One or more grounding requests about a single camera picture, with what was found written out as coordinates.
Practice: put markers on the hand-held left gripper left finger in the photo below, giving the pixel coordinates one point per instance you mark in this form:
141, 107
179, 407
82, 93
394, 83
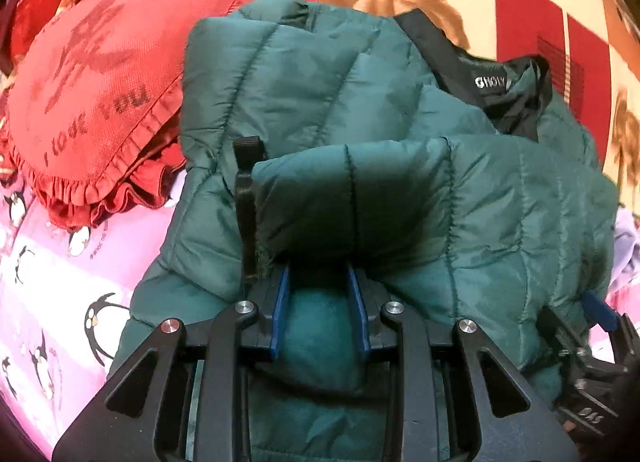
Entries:
280, 312

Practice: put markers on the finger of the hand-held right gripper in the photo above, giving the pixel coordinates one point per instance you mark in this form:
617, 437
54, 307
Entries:
557, 329
600, 311

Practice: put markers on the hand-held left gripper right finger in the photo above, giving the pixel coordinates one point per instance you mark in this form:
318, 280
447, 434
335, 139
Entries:
360, 312

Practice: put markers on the green puffer jacket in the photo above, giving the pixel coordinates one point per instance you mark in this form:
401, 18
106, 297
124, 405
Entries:
375, 192

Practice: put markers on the pink penguin print bedsheet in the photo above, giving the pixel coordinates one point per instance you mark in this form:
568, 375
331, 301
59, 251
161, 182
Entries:
65, 302

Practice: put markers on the red heart-shaped frilled pillow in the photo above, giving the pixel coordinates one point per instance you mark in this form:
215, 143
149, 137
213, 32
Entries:
115, 82

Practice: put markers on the orange red checkered rose blanket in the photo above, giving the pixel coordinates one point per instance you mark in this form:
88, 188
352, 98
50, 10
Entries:
500, 2

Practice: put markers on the shiny red cloth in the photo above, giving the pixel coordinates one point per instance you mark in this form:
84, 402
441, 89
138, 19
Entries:
30, 12

